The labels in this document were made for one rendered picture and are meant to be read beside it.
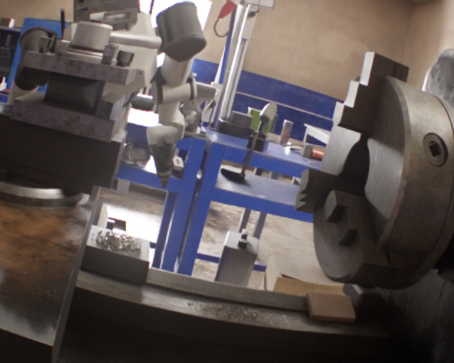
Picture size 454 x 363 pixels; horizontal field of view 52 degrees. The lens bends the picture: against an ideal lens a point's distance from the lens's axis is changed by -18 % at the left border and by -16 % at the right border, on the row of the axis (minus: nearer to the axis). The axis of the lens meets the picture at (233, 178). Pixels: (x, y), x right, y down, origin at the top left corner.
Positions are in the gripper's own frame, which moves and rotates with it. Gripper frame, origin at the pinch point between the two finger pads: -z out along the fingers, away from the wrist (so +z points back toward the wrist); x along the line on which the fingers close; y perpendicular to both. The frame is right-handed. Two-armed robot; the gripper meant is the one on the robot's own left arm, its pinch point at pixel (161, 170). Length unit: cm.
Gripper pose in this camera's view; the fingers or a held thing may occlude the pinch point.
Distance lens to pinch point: 206.4
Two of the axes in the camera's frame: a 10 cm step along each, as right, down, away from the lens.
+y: 9.5, -1.5, 2.9
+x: 2.8, 8.3, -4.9
